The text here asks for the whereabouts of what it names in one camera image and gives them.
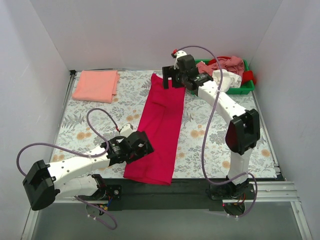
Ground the magenta t shirt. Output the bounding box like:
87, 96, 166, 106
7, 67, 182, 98
123, 73, 185, 186

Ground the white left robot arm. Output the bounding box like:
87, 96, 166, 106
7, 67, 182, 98
22, 131, 154, 211

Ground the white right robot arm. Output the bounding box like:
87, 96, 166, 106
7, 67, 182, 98
162, 50, 261, 199

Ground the white crumpled t shirt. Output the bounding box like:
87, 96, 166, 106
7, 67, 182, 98
212, 69, 242, 93

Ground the dusty pink crumpled t shirt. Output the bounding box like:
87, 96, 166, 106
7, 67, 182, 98
196, 56, 245, 76

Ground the green plastic bin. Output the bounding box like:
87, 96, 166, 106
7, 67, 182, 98
195, 59, 255, 95

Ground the red crumpled t shirt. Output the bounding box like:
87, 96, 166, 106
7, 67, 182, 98
241, 70, 257, 85

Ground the folded salmon pink t shirt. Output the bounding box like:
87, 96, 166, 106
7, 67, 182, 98
72, 70, 120, 104

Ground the floral patterned table mat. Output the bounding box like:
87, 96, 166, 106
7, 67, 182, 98
48, 69, 279, 179

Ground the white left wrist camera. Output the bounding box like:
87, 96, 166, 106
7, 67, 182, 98
119, 123, 134, 138

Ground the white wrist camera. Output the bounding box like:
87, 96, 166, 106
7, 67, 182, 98
119, 123, 134, 138
171, 49, 188, 70

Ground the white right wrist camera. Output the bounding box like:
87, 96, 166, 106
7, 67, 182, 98
171, 49, 188, 70

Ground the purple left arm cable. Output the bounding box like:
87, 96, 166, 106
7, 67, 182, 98
16, 108, 118, 230

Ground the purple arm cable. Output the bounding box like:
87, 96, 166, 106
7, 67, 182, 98
173, 45, 258, 219
16, 108, 118, 230

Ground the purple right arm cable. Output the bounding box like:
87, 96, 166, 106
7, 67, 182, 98
173, 45, 258, 219

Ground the aluminium frame rail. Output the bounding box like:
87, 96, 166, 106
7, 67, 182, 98
22, 181, 312, 240

